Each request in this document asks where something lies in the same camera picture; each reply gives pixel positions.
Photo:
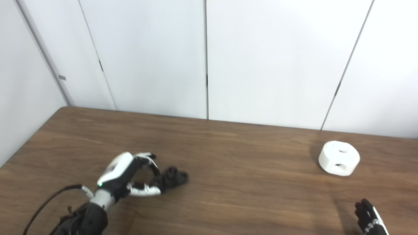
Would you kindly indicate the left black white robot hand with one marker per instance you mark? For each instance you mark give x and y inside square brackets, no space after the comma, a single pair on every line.
[119,169]

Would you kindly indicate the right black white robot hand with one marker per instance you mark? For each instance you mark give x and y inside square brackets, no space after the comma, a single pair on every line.
[369,218]

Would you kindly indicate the black plastic holder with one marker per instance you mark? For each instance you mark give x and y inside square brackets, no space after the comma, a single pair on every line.
[174,178]

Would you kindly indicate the round white plastic piece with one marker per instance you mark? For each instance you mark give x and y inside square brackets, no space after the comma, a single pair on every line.
[329,160]

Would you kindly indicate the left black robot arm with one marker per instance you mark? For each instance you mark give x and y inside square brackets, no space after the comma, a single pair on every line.
[88,220]

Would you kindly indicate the small gray wall tag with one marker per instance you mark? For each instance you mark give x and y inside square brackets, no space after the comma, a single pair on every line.
[62,77]

